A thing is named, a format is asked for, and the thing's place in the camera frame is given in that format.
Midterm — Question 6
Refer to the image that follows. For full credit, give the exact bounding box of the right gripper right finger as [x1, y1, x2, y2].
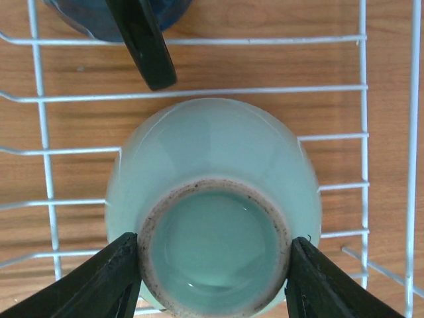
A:
[285, 237, 402, 318]

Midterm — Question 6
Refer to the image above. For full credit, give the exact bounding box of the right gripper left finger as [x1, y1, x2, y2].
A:
[1, 232, 141, 317]

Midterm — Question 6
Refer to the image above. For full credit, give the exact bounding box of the light green bowl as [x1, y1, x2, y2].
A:
[105, 98, 323, 317]

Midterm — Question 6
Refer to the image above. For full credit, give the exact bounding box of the dark blue mug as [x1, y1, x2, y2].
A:
[41, 0, 193, 92]

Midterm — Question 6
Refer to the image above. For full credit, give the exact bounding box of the white wire dish rack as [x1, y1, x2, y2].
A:
[1, 1, 423, 317]

